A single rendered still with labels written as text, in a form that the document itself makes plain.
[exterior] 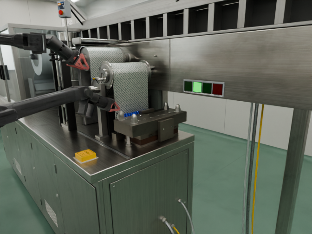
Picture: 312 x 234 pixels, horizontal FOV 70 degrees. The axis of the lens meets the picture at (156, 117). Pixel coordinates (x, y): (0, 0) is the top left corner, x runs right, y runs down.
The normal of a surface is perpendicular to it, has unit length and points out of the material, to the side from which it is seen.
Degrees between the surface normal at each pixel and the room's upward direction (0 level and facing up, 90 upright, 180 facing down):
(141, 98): 90
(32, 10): 90
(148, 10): 90
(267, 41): 90
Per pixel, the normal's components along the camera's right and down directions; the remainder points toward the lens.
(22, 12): 0.68, 0.18
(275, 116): -0.73, 0.19
